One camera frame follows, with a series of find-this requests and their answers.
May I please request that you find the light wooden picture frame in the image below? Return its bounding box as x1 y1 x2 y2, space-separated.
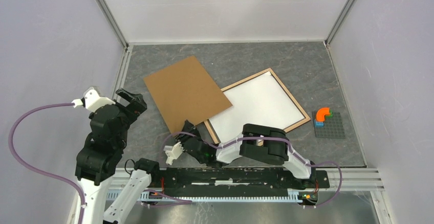
203 68 312 146

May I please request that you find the brown backing board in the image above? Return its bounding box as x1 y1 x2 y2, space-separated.
144 56 232 133

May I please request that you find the landscape photo print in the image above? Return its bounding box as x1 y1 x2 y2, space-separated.
207 72 308 145

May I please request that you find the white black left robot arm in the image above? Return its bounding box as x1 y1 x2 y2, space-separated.
72 87 161 223

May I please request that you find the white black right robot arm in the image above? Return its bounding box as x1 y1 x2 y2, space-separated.
162 121 316 187

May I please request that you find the orange curved brick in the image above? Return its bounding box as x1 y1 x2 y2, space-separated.
315 107 330 122

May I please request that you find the dark grey brick baseplate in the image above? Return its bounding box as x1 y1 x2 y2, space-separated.
312 111 346 139

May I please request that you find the green brick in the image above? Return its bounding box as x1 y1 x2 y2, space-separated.
326 110 333 117

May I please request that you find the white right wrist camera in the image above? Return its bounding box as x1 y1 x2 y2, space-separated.
163 142 184 166

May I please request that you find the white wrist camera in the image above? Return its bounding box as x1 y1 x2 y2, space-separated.
71 86 115 113
163 142 184 166

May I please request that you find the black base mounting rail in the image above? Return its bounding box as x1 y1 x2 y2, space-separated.
149 167 330 197

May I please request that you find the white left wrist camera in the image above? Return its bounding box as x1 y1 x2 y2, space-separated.
71 86 115 113

